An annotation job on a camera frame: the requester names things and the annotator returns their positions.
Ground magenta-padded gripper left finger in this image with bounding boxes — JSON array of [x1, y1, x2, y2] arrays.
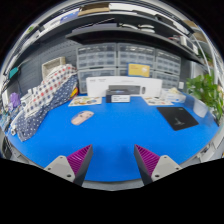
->
[[44, 143, 94, 187]]

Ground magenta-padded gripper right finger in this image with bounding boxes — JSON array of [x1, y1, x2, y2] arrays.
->
[[133, 143, 183, 187]]

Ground pink transparent computer mouse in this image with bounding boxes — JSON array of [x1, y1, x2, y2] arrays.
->
[[70, 110, 95, 126]]

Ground black mouse pad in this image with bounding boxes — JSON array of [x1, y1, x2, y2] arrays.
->
[[156, 106, 200, 132]]

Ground navy polka dot cloth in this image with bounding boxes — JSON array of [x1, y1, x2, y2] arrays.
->
[[15, 74, 79, 143]]

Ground white plant pot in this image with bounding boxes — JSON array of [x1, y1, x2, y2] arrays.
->
[[193, 98, 209, 118]]

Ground food picture sticker sheet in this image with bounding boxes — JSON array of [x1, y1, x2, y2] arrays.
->
[[68, 95, 103, 108]]

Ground small yellow object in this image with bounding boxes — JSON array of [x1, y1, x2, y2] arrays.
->
[[69, 87, 80, 99]]

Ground cream disposable gloves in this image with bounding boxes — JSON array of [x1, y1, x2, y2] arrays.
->
[[168, 87, 181, 95]]

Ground red blue checkered cloth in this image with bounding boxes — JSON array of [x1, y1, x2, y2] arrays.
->
[[23, 63, 78, 118]]

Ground purple object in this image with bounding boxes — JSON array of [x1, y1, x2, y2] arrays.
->
[[8, 92, 22, 109]]

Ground small dark blue box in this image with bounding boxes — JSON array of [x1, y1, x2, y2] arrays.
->
[[105, 89, 132, 104]]

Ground green leafy plant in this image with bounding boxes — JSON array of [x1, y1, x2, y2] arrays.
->
[[184, 73, 224, 123]]

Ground long white keyboard box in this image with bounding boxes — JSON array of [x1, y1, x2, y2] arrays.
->
[[85, 76, 163, 98]]

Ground yellow and blue box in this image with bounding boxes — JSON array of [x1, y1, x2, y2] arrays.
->
[[127, 63, 151, 78]]

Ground white wicker basket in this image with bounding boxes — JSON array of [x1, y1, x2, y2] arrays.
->
[[41, 56, 67, 80]]

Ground teal object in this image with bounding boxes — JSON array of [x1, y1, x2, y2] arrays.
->
[[8, 66, 20, 80]]

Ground dark shelf unit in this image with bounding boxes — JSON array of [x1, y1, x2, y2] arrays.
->
[[9, 1, 214, 64]]

